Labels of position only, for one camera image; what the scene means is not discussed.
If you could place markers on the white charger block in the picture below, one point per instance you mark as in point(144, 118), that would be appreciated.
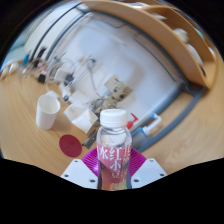
point(61, 75)

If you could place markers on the flat round red coaster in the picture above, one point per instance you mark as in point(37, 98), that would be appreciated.
point(70, 145)

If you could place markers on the grey metal frame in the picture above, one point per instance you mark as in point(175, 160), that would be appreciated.
point(180, 115)

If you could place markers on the small blue tube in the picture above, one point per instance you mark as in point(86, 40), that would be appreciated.
point(26, 60)

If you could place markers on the wooden wardrobe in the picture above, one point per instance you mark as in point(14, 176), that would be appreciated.
point(200, 133)

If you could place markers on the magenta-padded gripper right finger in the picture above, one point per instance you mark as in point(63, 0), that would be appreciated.
point(148, 172)

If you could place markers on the small black box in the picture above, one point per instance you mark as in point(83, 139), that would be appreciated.
point(41, 78)

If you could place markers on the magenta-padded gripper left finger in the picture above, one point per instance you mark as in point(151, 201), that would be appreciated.
point(78, 173)

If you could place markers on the black comb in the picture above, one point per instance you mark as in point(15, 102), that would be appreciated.
point(90, 139)

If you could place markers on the clear bottle with pink label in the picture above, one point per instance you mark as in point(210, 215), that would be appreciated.
point(114, 156)

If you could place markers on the white tissue pack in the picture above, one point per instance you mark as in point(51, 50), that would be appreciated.
point(81, 115)

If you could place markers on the brown robot figurine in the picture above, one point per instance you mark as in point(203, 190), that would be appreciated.
point(116, 89)

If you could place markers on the white paper cup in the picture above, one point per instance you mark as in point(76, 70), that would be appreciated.
point(46, 113)

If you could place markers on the wooden shelf unit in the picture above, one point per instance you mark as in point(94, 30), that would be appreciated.
point(166, 33)

